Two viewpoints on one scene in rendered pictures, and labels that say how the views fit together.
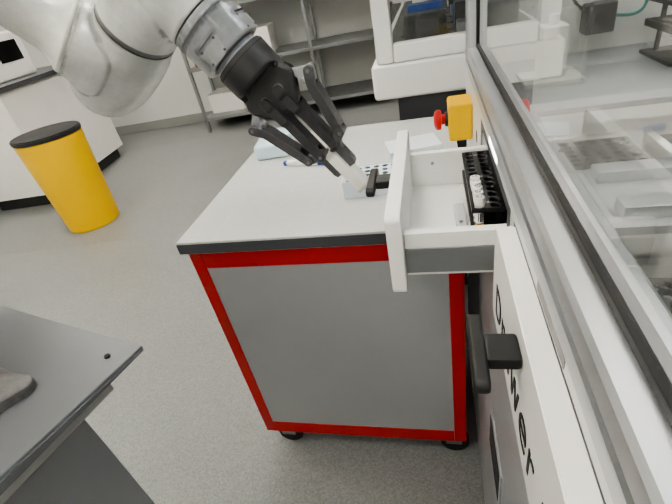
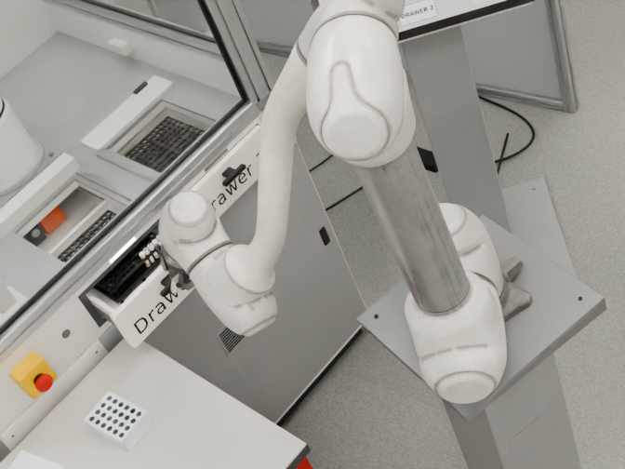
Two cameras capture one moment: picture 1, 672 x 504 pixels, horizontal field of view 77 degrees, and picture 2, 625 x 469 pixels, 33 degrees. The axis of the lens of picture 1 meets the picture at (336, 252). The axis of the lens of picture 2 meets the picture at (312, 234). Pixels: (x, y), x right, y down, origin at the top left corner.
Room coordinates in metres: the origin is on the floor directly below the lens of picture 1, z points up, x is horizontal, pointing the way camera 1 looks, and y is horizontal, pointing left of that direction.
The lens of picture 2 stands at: (1.60, 1.30, 2.47)
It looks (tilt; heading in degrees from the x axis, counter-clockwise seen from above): 43 degrees down; 222
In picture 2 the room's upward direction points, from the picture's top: 24 degrees counter-clockwise
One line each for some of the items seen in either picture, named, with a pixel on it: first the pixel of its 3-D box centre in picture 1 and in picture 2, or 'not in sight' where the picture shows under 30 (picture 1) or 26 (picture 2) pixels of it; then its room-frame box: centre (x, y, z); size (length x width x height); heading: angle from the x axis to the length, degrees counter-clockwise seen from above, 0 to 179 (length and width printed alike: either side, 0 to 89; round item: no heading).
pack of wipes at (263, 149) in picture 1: (275, 142); not in sight; (1.22, 0.10, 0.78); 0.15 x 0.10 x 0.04; 170
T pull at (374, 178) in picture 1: (380, 181); (169, 282); (0.55, -0.08, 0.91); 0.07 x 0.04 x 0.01; 163
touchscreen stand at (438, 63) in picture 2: not in sight; (458, 137); (-0.36, 0.19, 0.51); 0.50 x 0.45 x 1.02; 29
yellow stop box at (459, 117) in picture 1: (457, 117); (34, 375); (0.83, -0.30, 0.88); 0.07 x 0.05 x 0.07; 163
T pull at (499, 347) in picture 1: (494, 350); (231, 173); (0.21, -0.10, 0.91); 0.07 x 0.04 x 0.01; 163
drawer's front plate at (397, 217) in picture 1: (401, 200); (167, 287); (0.54, -0.11, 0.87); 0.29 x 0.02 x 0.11; 163
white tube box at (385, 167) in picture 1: (372, 179); (118, 420); (0.84, -0.11, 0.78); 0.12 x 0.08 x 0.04; 79
